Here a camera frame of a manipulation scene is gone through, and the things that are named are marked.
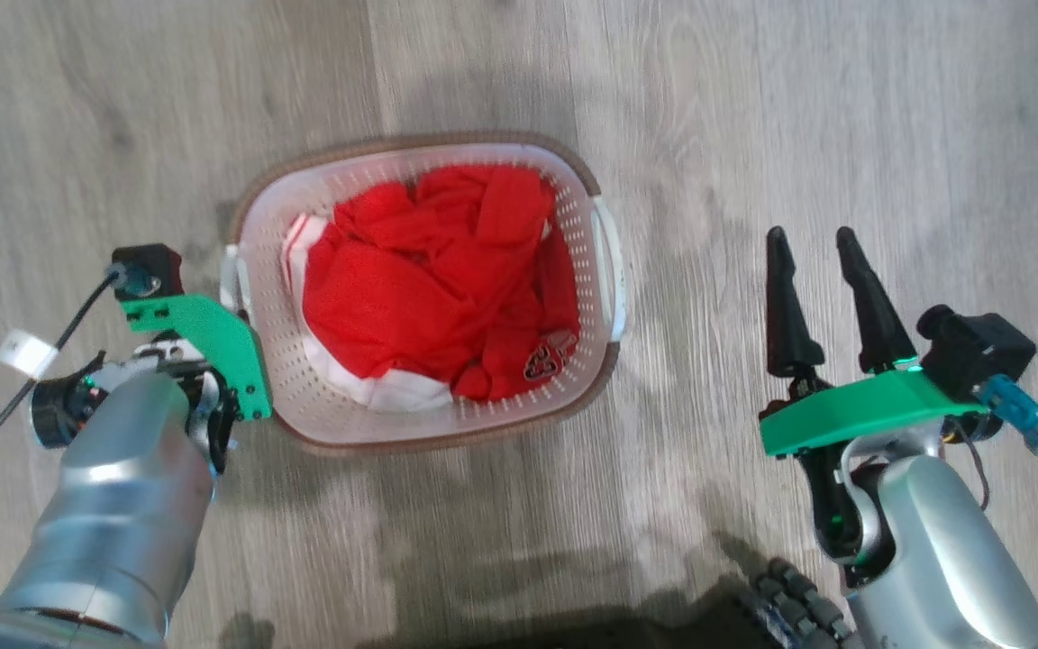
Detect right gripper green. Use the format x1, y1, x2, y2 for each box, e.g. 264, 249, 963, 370
758, 226, 994, 553

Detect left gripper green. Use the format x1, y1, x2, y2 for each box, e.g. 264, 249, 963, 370
119, 294, 275, 473

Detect white perforated laundry basket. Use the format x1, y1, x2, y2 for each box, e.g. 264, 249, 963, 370
218, 132, 628, 456

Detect white garment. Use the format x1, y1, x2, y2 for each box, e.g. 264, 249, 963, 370
282, 214, 454, 415

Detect red garment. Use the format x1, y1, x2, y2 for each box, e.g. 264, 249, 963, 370
302, 163, 584, 403

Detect left blue cable plug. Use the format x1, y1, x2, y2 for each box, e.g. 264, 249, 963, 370
104, 262, 161, 297

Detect blue cable plug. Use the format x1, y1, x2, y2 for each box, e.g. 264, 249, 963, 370
977, 376, 1038, 455
104, 262, 161, 297

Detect white tag on left cable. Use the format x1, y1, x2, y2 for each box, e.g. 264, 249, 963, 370
0, 329, 59, 379

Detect right blue cable plug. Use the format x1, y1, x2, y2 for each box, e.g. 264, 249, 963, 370
977, 376, 1038, 455

